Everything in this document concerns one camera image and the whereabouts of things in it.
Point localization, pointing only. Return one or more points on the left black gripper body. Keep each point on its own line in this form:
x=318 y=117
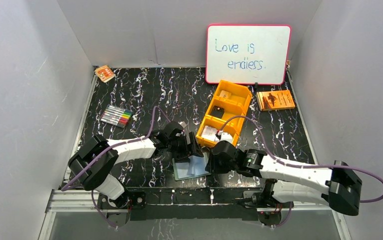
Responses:
x=191 y=147

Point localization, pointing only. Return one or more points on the pink framed whiteboard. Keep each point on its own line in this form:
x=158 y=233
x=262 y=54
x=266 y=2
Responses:
x=247 y=53

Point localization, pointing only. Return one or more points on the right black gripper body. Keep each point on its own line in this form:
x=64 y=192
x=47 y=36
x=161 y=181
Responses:
x=218 y=167

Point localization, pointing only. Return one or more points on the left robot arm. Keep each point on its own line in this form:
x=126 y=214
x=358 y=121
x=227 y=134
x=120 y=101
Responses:
x=93 y=163

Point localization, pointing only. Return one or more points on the white cards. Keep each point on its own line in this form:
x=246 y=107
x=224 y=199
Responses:
x=209 y=133

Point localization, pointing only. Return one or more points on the small orange card box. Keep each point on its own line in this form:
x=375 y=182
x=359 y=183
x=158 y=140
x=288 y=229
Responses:
x=104 y=73

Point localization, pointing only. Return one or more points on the green card holder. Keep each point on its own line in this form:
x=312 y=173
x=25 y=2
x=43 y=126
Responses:
x=181 y=169

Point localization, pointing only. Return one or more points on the beige card in bin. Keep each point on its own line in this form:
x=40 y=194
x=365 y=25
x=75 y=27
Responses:
x=225 y=94

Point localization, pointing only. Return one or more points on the orange divided bin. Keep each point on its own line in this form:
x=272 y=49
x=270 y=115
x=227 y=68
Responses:
x=237 y=105

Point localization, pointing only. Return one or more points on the marker pen set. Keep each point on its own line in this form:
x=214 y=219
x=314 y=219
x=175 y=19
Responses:
x=116 y=116

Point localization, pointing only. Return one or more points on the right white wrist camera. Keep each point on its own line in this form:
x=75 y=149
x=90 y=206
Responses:
x=223 y=136

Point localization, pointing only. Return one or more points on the orange book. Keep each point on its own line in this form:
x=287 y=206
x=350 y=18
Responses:
x=275 y=100

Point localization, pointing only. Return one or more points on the small black box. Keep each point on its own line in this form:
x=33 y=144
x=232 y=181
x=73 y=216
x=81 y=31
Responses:
x=217 y=112

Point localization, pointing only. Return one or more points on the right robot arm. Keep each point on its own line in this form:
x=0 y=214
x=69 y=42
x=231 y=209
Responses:
x=336 y=186

